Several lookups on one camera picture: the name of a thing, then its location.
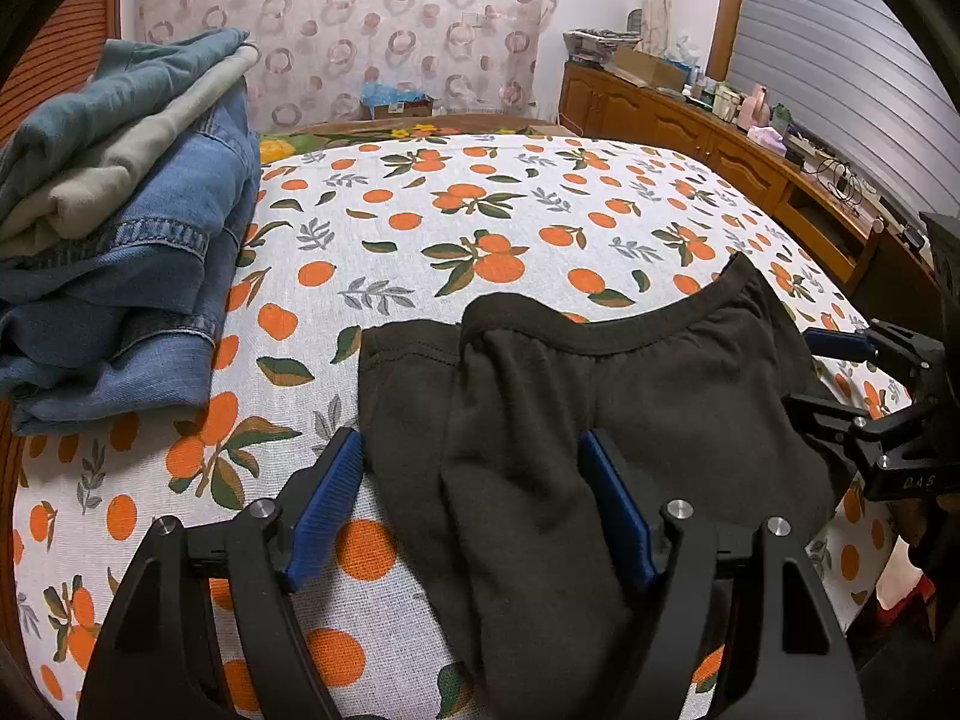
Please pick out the pink cloth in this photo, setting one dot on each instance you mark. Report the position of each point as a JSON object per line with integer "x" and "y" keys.
{"x": 766, "y": 139}

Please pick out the stack of newspapers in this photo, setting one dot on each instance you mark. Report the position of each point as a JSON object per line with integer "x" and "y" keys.
{"x": 600, "y": 45}

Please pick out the peach floral blanket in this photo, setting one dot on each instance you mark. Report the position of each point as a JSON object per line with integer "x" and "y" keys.
{"x": 330, "y": 139}

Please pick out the wooden louvered wardrobe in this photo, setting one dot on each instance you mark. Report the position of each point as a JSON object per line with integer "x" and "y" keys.
{"x": 67, "y": 37}

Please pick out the dark brown shorts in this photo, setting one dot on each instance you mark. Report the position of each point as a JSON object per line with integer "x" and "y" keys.
{"x": 540, "y": 405}

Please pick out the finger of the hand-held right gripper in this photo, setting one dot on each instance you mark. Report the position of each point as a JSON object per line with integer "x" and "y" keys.
{"x": 836, "y": 343}
{"x": 821, "y": 411}

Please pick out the wooden sideboard cabinet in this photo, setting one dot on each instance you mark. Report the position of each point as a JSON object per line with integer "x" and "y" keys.
{"x": 675, "y": 127}

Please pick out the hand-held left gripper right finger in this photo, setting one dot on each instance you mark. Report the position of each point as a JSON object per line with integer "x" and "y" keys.
{"x": 611, "y": 510}

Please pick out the beige lace curtain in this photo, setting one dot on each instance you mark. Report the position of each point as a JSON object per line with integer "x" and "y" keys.
{"x": 658, "y": 0}

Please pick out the orange print white bedsheet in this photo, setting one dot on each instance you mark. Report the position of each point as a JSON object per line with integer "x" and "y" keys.
{"x": 465, "y": 195}

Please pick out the grey window blind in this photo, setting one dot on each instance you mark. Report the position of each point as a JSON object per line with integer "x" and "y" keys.
{"x": 840, "y": 37}

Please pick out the blue folded denim jeans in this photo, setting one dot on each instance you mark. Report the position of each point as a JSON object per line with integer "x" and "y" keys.
{"x": 180, "y": 225}

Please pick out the box with blue bag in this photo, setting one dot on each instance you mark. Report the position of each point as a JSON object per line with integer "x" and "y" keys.
{"x": 394, "y": 99}

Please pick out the grey-green folded pants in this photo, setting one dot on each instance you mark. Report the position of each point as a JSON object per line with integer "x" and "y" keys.
{"x": 142, "y": 157}

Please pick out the wooden bed headboard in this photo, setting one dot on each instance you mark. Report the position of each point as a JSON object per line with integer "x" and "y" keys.
{"x": 480, "y": 122}

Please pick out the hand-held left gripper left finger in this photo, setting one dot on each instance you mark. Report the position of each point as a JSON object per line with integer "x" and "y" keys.
{"x": 330, "y": 495}

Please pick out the circle pattern sheer curtain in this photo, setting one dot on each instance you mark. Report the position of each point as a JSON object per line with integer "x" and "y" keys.
{"x": 337, "y": 15}

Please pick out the pink bottle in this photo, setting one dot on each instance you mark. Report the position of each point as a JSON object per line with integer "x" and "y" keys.
{"x": 757, "y": 106}

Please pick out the wooden window frame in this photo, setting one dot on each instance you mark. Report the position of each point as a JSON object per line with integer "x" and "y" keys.
{"x": 729, "y": 7}

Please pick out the cardboard box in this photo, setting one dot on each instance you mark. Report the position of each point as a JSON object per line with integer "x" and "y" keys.
{"x": 649, "y": 69}

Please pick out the dark blue folded jeans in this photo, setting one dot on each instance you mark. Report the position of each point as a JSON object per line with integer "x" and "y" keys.
{"x": 112, "y": 367}

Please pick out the teal folded denim pants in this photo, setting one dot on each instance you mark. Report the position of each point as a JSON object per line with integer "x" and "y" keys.
{"x": 112, "y": 97}

